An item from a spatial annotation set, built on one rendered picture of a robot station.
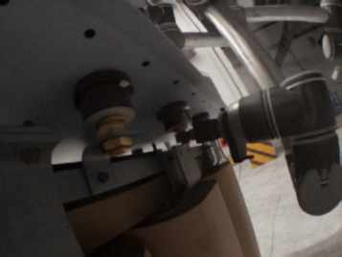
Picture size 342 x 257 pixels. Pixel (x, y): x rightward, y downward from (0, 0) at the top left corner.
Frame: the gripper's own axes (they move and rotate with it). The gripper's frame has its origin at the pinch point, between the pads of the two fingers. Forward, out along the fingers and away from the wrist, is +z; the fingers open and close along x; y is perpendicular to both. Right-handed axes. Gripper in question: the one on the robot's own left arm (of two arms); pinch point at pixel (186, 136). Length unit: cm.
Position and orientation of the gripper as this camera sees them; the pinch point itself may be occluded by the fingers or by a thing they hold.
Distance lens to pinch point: 46.5
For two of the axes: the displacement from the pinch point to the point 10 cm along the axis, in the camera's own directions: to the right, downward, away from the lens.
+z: -6.6, 2.1, 7.2
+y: -2.3, -9.7, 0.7
